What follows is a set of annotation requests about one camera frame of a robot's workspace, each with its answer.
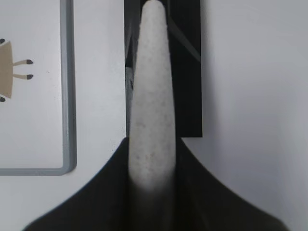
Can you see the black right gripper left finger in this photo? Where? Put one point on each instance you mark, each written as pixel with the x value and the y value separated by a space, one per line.
pixel 105 203

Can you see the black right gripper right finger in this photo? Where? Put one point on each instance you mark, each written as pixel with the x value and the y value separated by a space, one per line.
pixel 203 203

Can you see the knife with white speckled handle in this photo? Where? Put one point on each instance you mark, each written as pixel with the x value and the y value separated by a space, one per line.
pixel 152 141

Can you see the grey-rimmed white cutting board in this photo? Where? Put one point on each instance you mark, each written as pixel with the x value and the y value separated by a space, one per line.
pixel 37 88

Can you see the black knife stand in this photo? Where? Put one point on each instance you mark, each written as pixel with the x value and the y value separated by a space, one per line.
pixel 184 33

